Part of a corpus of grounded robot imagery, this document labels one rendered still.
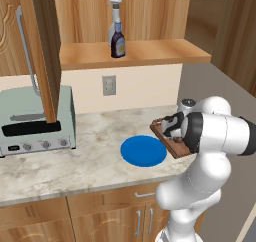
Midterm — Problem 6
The grey toaster oven handle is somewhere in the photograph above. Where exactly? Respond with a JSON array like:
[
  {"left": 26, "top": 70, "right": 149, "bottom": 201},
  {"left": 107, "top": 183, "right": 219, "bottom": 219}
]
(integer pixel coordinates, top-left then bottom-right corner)
[{"left": 9, "top": 113, "right": 46, "bottom": 122}]

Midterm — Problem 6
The pale green toaster oven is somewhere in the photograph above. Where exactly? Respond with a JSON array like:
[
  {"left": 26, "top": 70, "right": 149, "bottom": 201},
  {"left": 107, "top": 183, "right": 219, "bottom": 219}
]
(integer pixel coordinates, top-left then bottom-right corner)
[{"left": 0, "top": 84, "right": 77, "bottom": 158}]

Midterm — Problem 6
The grey wall outlet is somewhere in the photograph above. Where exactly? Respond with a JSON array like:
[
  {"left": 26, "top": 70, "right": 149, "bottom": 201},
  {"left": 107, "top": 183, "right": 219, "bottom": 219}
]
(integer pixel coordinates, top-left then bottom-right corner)
[{"left": 101, "top": 74, "right": 118, "bottom": 97}]

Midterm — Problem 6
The white spray bottle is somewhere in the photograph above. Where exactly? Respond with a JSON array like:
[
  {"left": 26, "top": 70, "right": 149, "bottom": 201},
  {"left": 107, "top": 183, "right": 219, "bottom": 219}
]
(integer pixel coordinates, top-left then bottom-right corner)
[{"left": 105, "top": 0, "right": 123, "bottom": 48}]

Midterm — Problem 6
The grey drawer handle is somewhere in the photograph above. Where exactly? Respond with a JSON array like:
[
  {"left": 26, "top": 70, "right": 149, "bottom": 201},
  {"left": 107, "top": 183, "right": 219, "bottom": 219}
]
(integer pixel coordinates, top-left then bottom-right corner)
[{"left": 134, "top": 191, "right": 157, "bottom": 199}]

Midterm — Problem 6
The brown wooden cutting board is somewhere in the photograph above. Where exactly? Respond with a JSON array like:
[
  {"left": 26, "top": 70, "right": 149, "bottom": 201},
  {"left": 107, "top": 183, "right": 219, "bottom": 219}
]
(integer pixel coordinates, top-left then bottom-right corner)
[{"left": 149, "top": 117, "right": 193, "bottom": 159}]

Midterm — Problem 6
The tall wooden cabinet panel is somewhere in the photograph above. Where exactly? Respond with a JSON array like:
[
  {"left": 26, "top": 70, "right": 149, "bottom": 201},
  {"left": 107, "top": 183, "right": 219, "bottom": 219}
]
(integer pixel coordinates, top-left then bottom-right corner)
[{"left": 210, "top": 0, "right": 256, "bottom": 99}]

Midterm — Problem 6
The wooden cupboard door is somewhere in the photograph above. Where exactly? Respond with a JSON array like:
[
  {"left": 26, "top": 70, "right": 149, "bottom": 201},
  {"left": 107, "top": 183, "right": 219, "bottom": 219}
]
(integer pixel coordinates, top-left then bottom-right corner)
[
  {"left": 0, "top": 218, "right": 76, "bottom": 242},
  {"left": 70, "top": 204, "right": 148, "bottom": 242},
  {"left": 144, "top": 201, "right": 205, "bottom": 242}
]

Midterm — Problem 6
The closed wooden cabinet door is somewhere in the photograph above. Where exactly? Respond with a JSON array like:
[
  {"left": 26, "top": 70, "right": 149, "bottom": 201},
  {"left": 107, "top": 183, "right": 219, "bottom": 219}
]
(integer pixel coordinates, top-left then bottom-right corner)
[{"left": 0, "top": 0, "right": 35, "bottom": 78}]

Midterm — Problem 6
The long grey cabinet door handle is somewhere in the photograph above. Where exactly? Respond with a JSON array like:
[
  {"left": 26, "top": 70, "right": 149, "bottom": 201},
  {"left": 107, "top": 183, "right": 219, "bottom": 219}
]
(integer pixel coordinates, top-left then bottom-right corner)
[{"left": 15, "top": 5, "right": 42, "bottom": 98}]

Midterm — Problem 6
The wooden wall cabinet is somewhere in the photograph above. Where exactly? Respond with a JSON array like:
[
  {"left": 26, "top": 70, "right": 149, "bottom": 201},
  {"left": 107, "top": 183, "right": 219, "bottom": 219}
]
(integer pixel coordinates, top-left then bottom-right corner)
[{"left": 47, "top": 0, "right": 228, "bottom": 72}]

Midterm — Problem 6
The blue round plate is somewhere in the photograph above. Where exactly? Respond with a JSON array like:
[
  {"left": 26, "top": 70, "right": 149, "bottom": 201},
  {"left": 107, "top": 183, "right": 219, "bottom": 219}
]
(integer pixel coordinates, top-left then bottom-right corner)
[{"left": 120, "top": 134, "right": 168, "bottom": 168}]

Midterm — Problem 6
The open wooden cabinet door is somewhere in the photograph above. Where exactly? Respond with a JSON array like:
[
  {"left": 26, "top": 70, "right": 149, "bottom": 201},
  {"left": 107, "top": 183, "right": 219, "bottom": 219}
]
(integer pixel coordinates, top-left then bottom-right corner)
[{"left": 16, "top": 0, "right": 63, "bottom": 124}]

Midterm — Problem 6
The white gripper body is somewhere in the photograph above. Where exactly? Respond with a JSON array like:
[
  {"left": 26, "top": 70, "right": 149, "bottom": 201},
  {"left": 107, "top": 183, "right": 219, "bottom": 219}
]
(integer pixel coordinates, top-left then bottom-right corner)
[{"left": 162, "top": 111, "right": 186, "bottom": 139}]

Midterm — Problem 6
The grey cupboard door handle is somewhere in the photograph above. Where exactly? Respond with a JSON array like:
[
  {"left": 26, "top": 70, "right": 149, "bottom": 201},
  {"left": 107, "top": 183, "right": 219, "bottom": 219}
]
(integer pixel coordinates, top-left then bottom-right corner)
[
  {"left": 146, "top": 207, "right": 155, "bottom": 236},
  {"left": 134, "top": 209, "right": 143, "bottom": 237}
]

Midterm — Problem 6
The dark purple condiment bottle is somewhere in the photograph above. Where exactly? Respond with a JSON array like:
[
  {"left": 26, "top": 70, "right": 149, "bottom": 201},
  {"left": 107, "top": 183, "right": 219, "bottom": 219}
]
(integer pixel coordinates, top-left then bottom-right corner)
[{"left": 110, "top": 20, "right": 127, "bottom": 59}]

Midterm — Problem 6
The wooden drawer front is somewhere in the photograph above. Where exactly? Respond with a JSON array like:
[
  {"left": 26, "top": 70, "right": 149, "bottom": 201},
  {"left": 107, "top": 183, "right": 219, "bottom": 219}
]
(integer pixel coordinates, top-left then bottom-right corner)
[
  {"left": 0, "top": 196, "right": 71, "bottom": 233},
  {"left": 66, "top": 181, "right": 165, "bottom": 218}
]

